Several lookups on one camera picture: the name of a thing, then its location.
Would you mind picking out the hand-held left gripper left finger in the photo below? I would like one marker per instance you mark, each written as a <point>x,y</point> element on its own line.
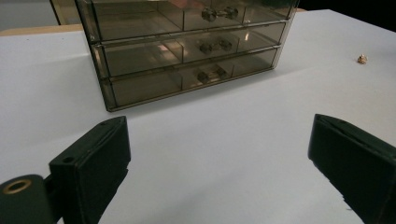
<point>90,174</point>

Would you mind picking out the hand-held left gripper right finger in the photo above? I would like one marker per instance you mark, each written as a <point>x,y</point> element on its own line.
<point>358,168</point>

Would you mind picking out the small gold earring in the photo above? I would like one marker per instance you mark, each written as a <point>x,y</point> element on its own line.
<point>362,59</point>

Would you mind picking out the smoky transparent drawer cabinet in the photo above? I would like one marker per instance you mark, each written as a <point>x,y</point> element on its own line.
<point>93,46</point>

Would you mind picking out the white board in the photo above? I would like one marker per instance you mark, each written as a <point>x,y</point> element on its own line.
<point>218,149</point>

